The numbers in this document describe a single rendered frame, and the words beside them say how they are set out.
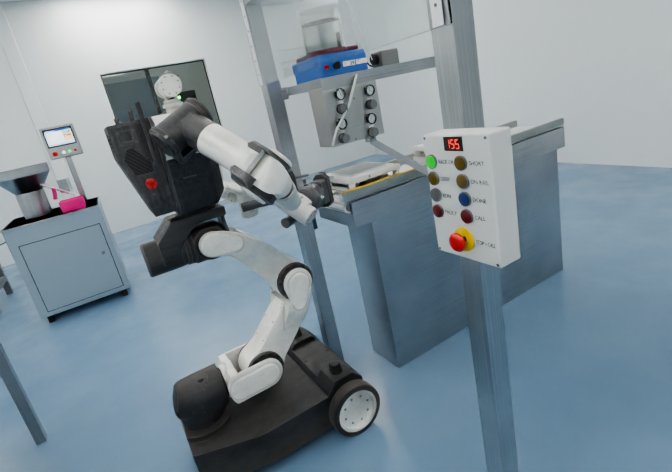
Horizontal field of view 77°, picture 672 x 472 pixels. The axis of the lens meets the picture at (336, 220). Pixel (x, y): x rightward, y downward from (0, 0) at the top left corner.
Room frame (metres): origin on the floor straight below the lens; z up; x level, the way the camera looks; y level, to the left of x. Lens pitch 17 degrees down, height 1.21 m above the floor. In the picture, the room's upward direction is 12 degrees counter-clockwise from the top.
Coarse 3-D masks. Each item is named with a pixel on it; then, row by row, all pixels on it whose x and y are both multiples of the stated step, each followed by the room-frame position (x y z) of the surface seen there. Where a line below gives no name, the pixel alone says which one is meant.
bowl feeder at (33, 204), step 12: (24, 168) 3.16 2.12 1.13; (36, 168) 3.22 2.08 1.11; (48, 168) 3.34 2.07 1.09; (0, 180) 3.11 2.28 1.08; (12, 180) 3.12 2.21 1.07; (24, 180) 3.15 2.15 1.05; (36, 180) 3.22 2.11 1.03; (60, 180) 3.31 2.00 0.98; (12, 192) 3.19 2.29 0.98; (24, 192) 3.19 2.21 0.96; (36, 192) 3.24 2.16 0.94; (72, 192) 3.31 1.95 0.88; (24, 204) 3.19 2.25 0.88; (36, 204) 3.22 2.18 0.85; (48, 204) 3.30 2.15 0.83; (24, 216) 3.22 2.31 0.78; (36, 216) 3.20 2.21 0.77
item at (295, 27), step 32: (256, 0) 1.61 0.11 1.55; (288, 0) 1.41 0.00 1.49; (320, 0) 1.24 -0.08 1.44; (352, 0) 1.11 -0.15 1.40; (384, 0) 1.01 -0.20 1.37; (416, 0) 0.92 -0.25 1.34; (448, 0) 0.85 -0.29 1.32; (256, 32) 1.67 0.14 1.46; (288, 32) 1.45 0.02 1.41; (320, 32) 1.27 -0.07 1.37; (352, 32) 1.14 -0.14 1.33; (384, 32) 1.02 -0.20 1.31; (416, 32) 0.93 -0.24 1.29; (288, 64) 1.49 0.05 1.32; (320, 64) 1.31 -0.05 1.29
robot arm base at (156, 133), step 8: (192, 104) 1.19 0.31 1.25; (200, 104) 1.19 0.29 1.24; (208, 112) 1.20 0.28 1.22; (152, 128) 1.14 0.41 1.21; (152, 136) 1.15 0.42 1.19; (160, 136) 1.12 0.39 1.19; (168, 136) 1.12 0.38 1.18; (160, 144) 1.15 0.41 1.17; (168, 144) 1.12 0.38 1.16; (168, 152) 1.15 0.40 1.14; (176, 152) 1.14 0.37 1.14; (184, 152) 1.19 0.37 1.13; (192, 152) 1.20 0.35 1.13; (184, 160) 1.19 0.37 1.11
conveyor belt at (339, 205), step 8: (520, 128) 2.27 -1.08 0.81; (528, 128) 2.22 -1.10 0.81; (552, 128) 2.08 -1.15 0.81; (400, 168) 1.89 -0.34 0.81; (408, 168) 1.86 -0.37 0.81; (376, 192) 1.58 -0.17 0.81; (336, 200) 1.57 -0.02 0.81; (352, 200) 1.53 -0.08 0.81; (336, 208) 1.56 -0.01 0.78; (344, 208) 1.51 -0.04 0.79
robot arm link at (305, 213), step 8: (304, 192) 1.34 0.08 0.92; (312, 192) 1.34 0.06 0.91; (304, 200) 1.30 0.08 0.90; (312, 200) 1.33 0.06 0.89; (304, 208) 1.27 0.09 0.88; (312, 208) 1.27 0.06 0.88; (288, 216) 1.31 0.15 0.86; (296, 216) 1.27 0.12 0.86; (304, 216) 1.25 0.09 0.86; (312, 216) 1.28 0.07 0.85; (288, 224) 1.29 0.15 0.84; (304, 224) 1.26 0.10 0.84
